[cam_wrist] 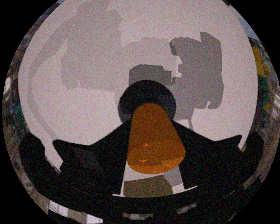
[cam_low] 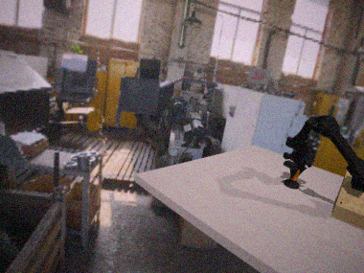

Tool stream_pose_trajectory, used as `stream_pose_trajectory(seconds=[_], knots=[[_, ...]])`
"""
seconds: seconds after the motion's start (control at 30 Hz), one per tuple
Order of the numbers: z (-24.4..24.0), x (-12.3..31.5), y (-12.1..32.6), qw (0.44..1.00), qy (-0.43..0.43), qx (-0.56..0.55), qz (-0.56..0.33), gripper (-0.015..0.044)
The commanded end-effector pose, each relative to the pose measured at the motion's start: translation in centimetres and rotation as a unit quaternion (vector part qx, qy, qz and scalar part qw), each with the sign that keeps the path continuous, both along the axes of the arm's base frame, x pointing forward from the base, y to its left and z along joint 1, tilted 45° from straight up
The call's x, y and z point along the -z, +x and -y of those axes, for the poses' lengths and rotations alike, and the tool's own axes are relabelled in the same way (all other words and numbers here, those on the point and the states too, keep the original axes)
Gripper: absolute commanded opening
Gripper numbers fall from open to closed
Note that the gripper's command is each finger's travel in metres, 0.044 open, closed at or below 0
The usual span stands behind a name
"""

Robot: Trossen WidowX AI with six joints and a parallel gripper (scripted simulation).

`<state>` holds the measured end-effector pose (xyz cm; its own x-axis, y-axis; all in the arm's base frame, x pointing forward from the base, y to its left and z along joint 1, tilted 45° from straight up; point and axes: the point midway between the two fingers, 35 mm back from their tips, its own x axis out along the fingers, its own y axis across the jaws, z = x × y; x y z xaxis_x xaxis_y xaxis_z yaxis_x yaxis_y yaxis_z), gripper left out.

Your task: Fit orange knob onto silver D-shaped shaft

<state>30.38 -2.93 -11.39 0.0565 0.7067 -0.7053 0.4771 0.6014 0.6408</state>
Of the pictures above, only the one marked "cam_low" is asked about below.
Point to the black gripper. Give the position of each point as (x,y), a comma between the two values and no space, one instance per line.
(299,163)

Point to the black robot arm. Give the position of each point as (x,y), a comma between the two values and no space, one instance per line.
(328,126)

